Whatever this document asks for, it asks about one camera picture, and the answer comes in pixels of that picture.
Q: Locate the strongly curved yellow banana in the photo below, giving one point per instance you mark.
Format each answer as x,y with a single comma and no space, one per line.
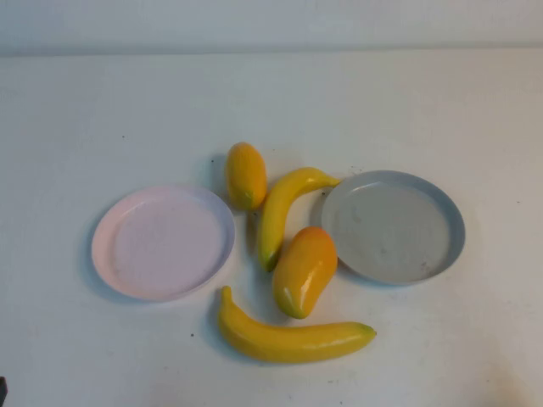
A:
275,220

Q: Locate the small oval matte mango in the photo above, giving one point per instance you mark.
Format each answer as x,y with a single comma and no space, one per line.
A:
246,178

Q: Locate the large glossy orange mango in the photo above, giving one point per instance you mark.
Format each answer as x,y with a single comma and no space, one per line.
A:
303,271

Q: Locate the long gently curved yellow banana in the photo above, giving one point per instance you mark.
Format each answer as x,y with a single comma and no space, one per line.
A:
288,343

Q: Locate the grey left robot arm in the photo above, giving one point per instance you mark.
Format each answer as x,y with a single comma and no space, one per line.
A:
2,386

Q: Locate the pink round plate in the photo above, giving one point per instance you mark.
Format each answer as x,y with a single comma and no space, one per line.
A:
169,246

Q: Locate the blue-grey round plate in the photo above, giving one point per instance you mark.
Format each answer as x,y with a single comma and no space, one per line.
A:
394,233

